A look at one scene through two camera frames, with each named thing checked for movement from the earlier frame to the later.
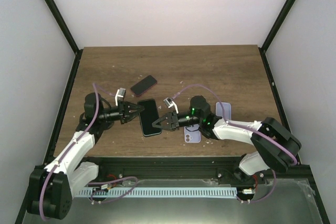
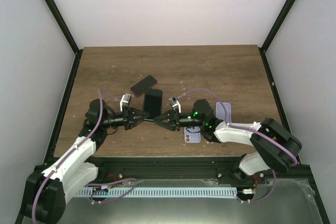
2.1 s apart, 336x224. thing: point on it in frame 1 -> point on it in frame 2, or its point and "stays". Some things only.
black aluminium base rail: [130, 169] stays
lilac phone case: [192, 134] stays
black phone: [148, 116] -> [153, 103]
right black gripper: [173, 117] stays
